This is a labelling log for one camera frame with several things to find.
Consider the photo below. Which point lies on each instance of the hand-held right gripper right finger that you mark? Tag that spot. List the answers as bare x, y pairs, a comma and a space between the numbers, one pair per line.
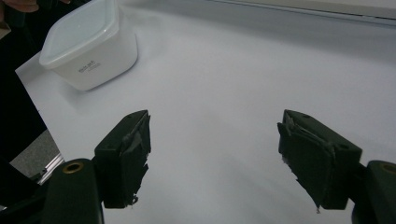
317, 161

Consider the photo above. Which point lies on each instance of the aluminium table frame rail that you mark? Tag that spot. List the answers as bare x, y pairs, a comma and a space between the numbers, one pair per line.
51, 168

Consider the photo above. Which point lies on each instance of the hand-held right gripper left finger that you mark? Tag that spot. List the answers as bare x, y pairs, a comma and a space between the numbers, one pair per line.
124, 161

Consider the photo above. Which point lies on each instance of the white square plastic container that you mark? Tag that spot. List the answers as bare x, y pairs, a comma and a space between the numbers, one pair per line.
106, 67

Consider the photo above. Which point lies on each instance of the translucent white container lid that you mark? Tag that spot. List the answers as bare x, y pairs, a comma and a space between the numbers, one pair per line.
81, 31

